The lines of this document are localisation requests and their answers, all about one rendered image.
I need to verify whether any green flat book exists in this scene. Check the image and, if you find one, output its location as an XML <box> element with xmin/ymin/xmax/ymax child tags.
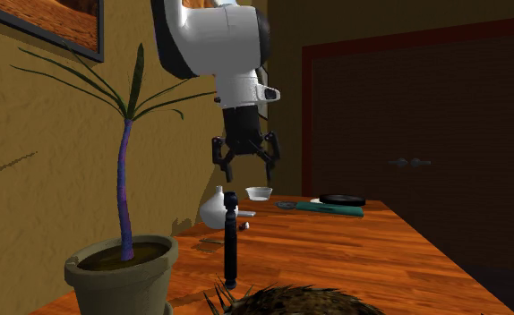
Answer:
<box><xmin>295</xmin><ymin>201</ymin><xmax>365</xmax><ymax>218</ymax></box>

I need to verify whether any white round vase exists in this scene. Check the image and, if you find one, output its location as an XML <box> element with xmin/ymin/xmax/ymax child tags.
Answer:
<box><xmin>198</xmin><ymin>184</ymin><xmax>241</xmax><ymax>231</ymax></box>

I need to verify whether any dark double door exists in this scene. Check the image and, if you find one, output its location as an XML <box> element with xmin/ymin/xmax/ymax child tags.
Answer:
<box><xmin>301</xmin><ymin>16</ymin><xmax>514</xmax><ymax>272</ymax></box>

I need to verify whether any wooden table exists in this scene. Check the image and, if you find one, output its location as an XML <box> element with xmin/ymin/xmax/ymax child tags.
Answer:
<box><xmin>27</xmin><ymin>195</ymin><xmax>514</xmax><ymax>315</ymax></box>

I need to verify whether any white bowl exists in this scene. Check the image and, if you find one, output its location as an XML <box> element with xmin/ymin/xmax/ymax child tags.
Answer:
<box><xmin>244</xmin><ymin>186</ymin><xmax>274</xmax><ymax>202</ymax></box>

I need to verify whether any orange framed wall picture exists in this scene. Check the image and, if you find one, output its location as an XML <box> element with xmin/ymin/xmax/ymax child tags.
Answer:
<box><xmin>0</xmin><ymin>0</ymin><xmax>106</xmax><ymax>64</ymax></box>

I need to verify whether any brown spiky object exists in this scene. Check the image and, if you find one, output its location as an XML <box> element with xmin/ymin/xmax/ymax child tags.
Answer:
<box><xmin>202</xmin><ymin>277</ymin><xmax>387</xmax><ymax>315</ymax></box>

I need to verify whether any black pepper mill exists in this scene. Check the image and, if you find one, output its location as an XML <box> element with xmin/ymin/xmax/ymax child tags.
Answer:
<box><xmin>223</xmin><ymin>191</ymin><xmax>240</xmax><ymax>291</ymax></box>

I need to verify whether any potted plant with purple stem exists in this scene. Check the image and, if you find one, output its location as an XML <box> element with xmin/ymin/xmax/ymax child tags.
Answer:
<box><xmin>10</xmin><ymin>42</ymin><xmax>217</xmax><ymax>315</ymax></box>

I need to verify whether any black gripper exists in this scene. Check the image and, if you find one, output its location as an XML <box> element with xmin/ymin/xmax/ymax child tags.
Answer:
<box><xmin>211</xmin><ymin>105</ymin><xmax>282</xmax><ymax>187</ymax></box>

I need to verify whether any black plate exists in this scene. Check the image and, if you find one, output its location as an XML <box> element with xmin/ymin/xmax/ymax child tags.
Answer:
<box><xmin>318</xmin><ymin>193</ymin><xmax>367</xmax><ymax>208</ymax></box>

